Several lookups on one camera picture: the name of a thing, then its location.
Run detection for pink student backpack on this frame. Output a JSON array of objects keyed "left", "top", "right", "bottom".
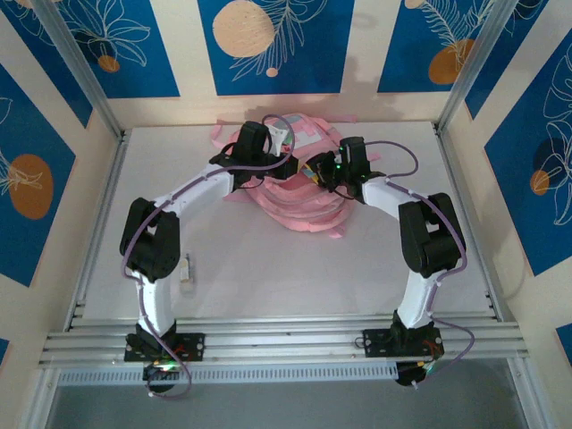
[{"left": 209, "top": 114, "right": 381, "bottom": 240}]

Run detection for clear case with beige eraser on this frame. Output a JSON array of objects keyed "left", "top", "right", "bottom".
[{"left": 180, "top": 254, "right": 198, "bottom": 294}]

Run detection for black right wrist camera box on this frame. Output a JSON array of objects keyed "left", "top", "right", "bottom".
[{"left": 338, "top": 136, "right": 370, "bottom": 174}]

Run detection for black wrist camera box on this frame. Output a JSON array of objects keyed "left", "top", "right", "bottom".
[
  {"left": 234, "top": 121, "right": 290, "bottom": 157},
  {"left": 338, "top": 136, "right": 370, "bottom": 174}
]

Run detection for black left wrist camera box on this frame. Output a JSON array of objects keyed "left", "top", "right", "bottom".
[{"left": 234, "top": 121, "right": 290, "bottom": 157}]

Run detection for aluminium side rail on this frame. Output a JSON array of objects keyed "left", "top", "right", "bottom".
[
  {"left": 64, "top": 129, "right": 133, "bottom": 332},
  {"left": 433, "top": 124, "right": 504, "bottom": 322}
]

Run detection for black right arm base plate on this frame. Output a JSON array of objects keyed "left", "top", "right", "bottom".
[{"left": 362, "top": 327, "right": 444, "bottom": 359}]

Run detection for aluminium front frame rails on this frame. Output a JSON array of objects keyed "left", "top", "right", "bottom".
[{"left": 38, "top": 314, "right": 532, "bottom": 371}]

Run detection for aluminium frame post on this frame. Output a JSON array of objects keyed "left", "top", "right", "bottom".
[
  {"left": 435, "top": 0, "right": 510, "bottom": 135},
  {"left": 33, "top": 0, "right": 129, "bottom": 142}
]

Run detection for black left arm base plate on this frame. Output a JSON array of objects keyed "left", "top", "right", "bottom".
[{"left": 123, "top": 332, "right": 206, "bottom": 364}]

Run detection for grey slotted cable duct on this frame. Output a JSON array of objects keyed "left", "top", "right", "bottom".
[{"left": 56, "top": 362, "right": 400, "bottom": 386}]

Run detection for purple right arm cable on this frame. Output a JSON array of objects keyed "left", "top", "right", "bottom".
[{"left": 364, "top": 139, "right": 475, "bottom": 388}]

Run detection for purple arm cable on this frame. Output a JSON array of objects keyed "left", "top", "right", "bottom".
[
  {"left": 121, "top": 114, "right": 296, "bottom": 400},
  {"left": 364, "top": 139, "right": 475, "bottom": 388}
]

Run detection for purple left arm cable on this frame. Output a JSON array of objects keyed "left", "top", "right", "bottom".
[{"left": 121, "top": 114, "right": 296, "bottom": 400}]

